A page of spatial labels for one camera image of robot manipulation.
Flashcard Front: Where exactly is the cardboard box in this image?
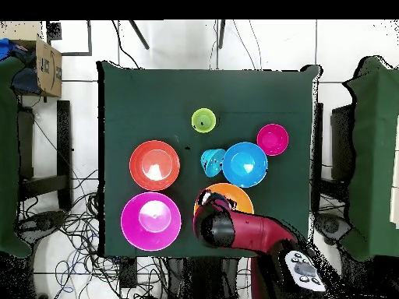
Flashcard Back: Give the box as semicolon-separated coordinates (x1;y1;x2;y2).
0;20;63;98

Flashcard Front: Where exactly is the black stand leg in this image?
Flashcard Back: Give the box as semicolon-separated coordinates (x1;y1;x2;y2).
127;19;150;51
215;19;227;50

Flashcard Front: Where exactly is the black metal frame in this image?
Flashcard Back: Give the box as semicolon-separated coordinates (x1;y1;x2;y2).
317;102;353;203
17;100;73;213

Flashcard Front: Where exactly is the large pink bowl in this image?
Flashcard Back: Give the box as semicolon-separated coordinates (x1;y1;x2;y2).
120;192;182;252

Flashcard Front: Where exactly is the dark green table cloth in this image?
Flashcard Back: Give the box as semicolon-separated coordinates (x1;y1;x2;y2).
97;60;322;259

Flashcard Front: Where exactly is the large orange bowl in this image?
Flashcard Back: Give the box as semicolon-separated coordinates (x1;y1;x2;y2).
193;182;255;216

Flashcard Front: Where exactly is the green side table cloth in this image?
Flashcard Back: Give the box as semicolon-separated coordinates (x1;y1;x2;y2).
342;55;399;262
0;55;35;258

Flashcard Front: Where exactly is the small crimson bowl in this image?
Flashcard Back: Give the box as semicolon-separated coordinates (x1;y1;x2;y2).
256;123;290;157

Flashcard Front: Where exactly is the yellow cup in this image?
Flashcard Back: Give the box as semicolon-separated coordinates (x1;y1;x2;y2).
190;107;217;134

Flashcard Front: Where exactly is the small light blue bowl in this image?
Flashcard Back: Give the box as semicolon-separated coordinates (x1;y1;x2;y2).
199;148;228;178

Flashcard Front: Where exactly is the medium blue bowl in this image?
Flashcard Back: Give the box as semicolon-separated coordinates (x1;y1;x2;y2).
221;142;269;188

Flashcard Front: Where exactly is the shallow red-orange bowl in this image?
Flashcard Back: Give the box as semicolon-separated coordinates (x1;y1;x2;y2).
129;139;181;192

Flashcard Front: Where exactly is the dark bag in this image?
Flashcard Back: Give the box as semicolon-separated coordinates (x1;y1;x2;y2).
12;51;43;96

